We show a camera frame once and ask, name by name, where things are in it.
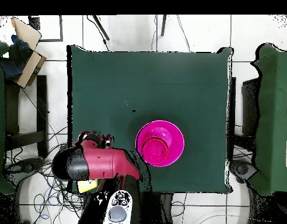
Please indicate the black rectangular frame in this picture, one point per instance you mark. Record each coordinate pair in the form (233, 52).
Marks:
(61, 30)

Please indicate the dark blue cloth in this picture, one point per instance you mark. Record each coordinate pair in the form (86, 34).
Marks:
(15, 60)

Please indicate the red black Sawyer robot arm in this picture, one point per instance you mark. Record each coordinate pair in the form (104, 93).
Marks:
(101, 163)

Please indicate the cardboard box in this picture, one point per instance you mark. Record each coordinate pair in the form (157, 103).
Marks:
(29, 67)

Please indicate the yellow cup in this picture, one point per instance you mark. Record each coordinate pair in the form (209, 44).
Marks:
(86, 186)

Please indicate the small crimson bowl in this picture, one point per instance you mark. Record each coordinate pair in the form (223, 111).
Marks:
(155, 151)

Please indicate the grey base with black knob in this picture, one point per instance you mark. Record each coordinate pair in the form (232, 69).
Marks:
(26, 166)
(242, 169)

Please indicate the dark green table cloth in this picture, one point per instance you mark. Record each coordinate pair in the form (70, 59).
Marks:
(145, 77)

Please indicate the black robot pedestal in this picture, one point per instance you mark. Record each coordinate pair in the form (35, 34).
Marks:
(162, 210)

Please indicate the small red-orange bowl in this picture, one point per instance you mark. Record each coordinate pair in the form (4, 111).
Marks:
(154, 137)

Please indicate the large pink bowl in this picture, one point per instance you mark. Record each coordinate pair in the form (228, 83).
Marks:
(171, 130)

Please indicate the black tripod leg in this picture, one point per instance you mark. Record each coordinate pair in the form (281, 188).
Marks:
(101, 28)
(163, 25)

